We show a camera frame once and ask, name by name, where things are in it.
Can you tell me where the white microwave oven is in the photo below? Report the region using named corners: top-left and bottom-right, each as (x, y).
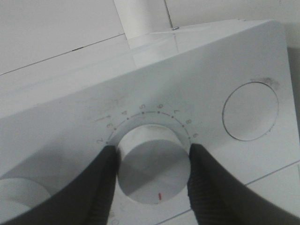
top-left (0, 20), bottom-right (300, 225)

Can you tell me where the white round door button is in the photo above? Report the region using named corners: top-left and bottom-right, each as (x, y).
top-left (222, 82), bottom-right (279, 142)

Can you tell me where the white timer knob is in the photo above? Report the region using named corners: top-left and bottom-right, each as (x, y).
top-left (117, 124), bottom-right (190, 204)

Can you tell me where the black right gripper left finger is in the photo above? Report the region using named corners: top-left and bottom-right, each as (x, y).
top-left (5, 145), bottom-right (117, 225)

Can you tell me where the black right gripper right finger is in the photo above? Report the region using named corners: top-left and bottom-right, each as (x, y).
top-left (187, 143), bottom-right (300, 225)

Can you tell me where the white upper power knob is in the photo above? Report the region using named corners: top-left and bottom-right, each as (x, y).
top-left (0, 178), bottom-right (51, 222)

